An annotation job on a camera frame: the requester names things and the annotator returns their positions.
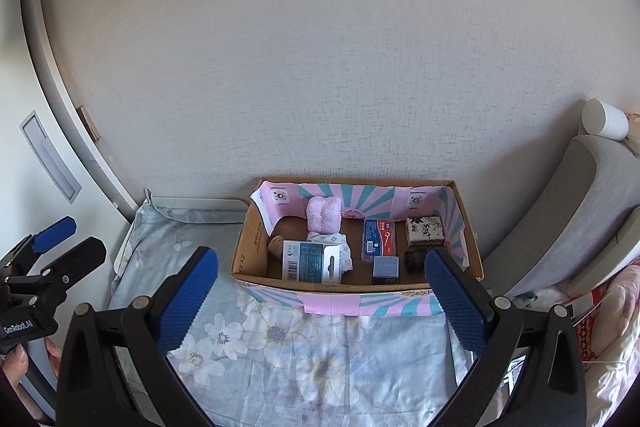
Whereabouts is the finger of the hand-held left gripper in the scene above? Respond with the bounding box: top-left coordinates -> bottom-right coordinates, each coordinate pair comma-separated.
0,216 -> 78,278
40,236 -> 107,308

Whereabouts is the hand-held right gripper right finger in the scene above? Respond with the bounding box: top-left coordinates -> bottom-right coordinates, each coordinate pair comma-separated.
424,248 -> 588,427

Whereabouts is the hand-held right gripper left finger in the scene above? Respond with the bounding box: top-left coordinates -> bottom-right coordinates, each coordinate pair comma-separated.
56,246 -> 221,427

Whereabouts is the black cylinder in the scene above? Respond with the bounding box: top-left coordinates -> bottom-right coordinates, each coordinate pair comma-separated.
404,248 -> 428,272

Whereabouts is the grey-blue cube box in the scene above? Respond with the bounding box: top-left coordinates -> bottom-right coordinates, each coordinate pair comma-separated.
372,256 -> 401,285

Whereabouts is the white printed tissue pack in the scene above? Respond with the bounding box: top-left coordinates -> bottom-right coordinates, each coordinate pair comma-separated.
405,216 -> 446,245

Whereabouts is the small blue box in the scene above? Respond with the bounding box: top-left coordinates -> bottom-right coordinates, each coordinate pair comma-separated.
363,219 -> 396,261

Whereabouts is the white and blue carton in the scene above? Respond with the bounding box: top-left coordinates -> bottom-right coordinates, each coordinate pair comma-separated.
282,240 -> 346,285

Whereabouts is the pink striped cardboard box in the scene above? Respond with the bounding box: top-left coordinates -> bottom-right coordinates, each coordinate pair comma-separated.
231,178 -> 485,317

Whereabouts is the white patterned cloth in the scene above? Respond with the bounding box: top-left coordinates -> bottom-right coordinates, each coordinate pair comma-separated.
306,231 -> 354,273

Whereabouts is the pink fluffy cloth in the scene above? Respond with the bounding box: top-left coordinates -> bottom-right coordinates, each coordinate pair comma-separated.
306,196 -> 343,234

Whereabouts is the person's left hand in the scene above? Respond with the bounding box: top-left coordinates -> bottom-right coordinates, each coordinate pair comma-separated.
0,338 -> 63,414

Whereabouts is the floral bed sheet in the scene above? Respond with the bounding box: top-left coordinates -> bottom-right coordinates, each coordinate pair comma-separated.
107,188 -> 501,427

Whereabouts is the small wooden block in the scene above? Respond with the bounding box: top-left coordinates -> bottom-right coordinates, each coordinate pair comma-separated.
76,106 -> 101,142

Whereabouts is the red patterned bag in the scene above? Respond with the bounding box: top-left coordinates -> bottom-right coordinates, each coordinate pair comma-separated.
572,289 -> 608,360

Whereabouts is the grey cushion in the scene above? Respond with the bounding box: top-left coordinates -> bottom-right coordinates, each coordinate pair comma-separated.
482,134 -> 640,298

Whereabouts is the white wardrobe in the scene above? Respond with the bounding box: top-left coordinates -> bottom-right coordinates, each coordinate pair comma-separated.
0,0 -> 138,408

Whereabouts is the pink blanket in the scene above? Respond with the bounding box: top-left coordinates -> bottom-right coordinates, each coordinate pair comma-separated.
565,257 -> 640,427

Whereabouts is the white cup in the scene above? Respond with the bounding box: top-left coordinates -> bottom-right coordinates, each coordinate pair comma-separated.
581,98 -> 629,142

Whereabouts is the grey recessed wardrobe handle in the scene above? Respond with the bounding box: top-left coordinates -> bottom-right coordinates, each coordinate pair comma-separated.
20,109 -> 83,202

